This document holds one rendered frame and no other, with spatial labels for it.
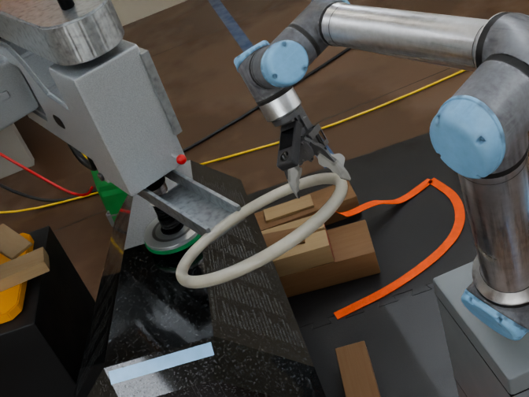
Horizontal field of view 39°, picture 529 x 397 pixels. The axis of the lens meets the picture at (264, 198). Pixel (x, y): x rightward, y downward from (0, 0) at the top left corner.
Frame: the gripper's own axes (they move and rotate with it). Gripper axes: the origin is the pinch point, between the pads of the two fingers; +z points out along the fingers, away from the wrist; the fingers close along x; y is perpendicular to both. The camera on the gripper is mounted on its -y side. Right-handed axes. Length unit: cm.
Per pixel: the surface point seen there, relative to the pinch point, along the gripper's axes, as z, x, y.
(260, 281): 35, 64, 37
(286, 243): 2.9, 4.0, -16.9
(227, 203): -0.2, 41.4, 17.0
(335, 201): 2.8, -2.6, -1.4
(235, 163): 34, 180, 205
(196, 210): -1, 55, 19
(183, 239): 10, 77, 31
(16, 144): -39, 332, 197
